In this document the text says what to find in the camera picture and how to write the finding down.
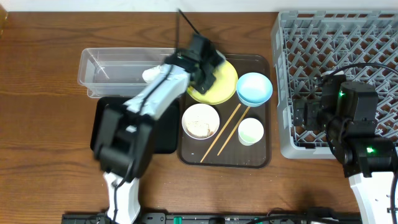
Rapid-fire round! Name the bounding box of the white tissue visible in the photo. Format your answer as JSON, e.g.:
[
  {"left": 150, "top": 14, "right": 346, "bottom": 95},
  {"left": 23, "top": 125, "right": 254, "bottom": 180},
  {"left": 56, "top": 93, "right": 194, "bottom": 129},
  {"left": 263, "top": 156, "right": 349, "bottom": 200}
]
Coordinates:
[{"left": 142, "top": 65, "right": 162, "bottom": 83}]

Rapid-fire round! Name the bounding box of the white bowl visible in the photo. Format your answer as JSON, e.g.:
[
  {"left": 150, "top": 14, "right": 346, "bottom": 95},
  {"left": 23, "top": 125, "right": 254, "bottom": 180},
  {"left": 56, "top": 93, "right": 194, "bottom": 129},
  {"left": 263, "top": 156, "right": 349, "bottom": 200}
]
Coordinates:
[{"left": 182, "top": 103, "right": 220, "bottom": 140}]

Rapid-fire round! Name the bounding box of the light blue bowl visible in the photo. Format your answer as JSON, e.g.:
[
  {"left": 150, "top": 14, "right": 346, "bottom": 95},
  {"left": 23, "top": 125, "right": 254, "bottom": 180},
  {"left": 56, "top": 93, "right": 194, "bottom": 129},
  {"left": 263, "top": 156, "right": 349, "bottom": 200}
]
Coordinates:
[{"left": 236, "top": 72, "right": 273, "bottom": 107}]

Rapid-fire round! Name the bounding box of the pale green cup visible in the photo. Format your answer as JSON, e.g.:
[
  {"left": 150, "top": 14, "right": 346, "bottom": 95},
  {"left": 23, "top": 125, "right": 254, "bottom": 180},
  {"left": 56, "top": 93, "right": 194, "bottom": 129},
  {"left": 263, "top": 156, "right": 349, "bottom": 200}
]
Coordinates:
[{"left": 238, "top": 118, "right": 264, "bottom": 146}]

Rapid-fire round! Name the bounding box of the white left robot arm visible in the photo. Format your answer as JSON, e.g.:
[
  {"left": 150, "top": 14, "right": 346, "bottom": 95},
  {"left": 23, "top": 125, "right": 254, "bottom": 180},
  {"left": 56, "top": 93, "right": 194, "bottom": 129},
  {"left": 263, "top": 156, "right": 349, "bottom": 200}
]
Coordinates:
[{"left": 93, "top": 34, "right": 226, "bottom": 223}]

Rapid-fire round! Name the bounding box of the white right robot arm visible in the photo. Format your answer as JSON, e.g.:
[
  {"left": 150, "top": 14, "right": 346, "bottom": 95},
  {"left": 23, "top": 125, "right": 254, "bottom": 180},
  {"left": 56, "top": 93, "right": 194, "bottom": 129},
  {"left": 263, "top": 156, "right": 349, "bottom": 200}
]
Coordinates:
[{"left": 293, "top": 75, "right": 397, "bottom": 223}]

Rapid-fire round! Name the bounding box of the grey dishwasher rack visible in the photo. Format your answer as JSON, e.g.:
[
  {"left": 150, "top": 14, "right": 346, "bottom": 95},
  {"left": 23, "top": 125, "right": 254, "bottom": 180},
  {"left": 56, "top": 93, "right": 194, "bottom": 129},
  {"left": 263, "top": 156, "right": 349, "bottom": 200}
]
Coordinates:
[{"left": 271, "top": 11, "right": 397, "bottom": 159}]

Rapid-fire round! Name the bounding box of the black waste tray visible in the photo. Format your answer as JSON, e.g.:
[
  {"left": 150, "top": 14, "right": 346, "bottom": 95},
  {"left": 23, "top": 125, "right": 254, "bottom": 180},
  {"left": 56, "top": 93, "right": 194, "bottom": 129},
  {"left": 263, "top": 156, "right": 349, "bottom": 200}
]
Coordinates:
[{"left": 90, "top": 96, "right": 180, "bottom": 154}]

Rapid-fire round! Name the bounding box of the clear plastic waste bin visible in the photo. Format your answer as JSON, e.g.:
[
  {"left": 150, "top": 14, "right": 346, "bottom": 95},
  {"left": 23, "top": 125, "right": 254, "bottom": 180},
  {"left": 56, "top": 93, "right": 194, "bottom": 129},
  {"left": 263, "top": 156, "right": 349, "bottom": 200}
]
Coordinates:
[{"left": 78, "top": 47, "right": 174, "bottom": 98}]

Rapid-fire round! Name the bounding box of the yellow plate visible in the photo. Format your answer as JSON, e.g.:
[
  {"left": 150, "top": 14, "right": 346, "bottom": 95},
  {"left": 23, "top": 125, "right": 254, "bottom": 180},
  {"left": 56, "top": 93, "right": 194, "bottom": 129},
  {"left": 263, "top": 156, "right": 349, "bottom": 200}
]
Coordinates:
[{"left": 187, "top": 61, "right": 238, "bottom": 105}]

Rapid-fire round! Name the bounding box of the left wooden chopstick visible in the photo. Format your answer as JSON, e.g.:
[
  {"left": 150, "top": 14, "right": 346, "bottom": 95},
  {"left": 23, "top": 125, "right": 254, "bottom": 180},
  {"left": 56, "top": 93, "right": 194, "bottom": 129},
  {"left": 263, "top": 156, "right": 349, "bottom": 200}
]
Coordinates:
[{"left": 200, "top": 103, "right": 241, "bottom": 163}]

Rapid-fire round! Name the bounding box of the wooden chopstick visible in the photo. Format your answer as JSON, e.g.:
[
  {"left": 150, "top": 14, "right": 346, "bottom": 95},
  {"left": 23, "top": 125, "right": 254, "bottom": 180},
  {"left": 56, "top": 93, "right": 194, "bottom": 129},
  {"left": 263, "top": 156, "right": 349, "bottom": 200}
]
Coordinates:
[
  {"left": 217, "top": 106, "right": 251, "bottom": 156},
  {"left": 200, "top": 103, "right": 241, "bottom": 163}
]

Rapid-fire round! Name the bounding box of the right wooden chopstick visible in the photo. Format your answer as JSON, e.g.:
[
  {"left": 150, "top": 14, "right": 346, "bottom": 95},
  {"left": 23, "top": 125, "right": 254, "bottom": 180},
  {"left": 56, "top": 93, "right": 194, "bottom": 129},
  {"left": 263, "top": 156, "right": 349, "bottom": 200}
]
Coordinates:
[{"left": 217, "top": 106, "right": 251, "bottom": 156}]

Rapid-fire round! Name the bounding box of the brown serving tray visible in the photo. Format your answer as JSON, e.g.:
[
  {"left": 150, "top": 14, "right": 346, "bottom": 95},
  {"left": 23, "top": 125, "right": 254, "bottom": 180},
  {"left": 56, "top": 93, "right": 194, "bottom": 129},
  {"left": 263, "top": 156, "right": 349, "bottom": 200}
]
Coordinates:
[{"left": 177, "top": 54, "right": 272, "bottom": 169}]

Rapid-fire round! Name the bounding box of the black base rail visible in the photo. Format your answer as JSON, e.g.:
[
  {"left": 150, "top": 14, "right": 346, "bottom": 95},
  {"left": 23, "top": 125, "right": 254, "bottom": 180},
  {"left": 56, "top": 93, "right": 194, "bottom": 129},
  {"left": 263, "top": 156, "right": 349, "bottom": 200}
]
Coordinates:
[{"left": 61, "top": 207, "right": 363, "bottom": 224}]

